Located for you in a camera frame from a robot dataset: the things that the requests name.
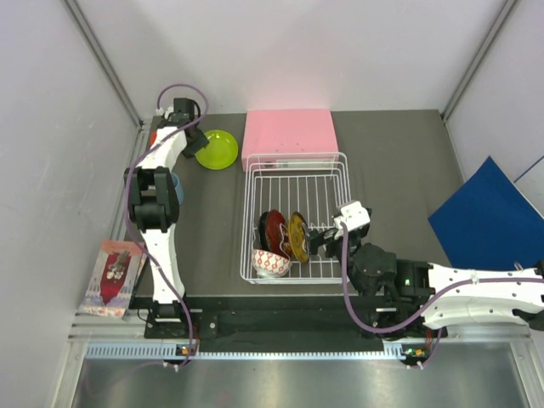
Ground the yellow patterned plate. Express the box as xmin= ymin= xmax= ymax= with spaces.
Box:
xmin=287 ymin=212 xmax=309 ymax=264

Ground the lime green plate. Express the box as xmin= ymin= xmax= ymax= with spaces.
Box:
xmin=195 ymin=129 xmax=239 ymax=171

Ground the red floral plate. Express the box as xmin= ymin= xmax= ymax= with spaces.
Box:
xmin=264 ymin=210 xmax=291 ymax=258

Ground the light blue plastic cup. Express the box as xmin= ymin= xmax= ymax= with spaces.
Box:
xmin=171 ymin=173 xmax=184 ymax=205

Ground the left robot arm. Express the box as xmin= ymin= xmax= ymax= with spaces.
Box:
xmin=124 ymin=98 xmax=207 ymax=337

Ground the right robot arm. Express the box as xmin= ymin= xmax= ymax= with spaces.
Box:
xmin=303 ymin=201 xmax=543 ymax=337

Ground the red white patterned bowl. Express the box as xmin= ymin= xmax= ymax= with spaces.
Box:
xmin=251 ymin=249 xmax=292 ymax=279

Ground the pink binder box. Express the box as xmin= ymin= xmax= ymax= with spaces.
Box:
xmin=241 ymin=109 xmax=339 ymax=171

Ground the blue folder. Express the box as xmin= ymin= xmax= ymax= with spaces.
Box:
xmin=428 ymin=157 xmax=543 ymax=271

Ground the white wire dish rack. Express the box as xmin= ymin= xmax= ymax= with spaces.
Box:
xmin=240 ymin=152 xmax=351 ymax=285

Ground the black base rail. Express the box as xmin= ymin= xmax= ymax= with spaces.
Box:
xmin=135 ymin=295 xmax=444 ymax=353

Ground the grey cable duct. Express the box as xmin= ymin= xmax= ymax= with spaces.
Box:
xmin=84 ymin=342 xmax=430 ymax=362

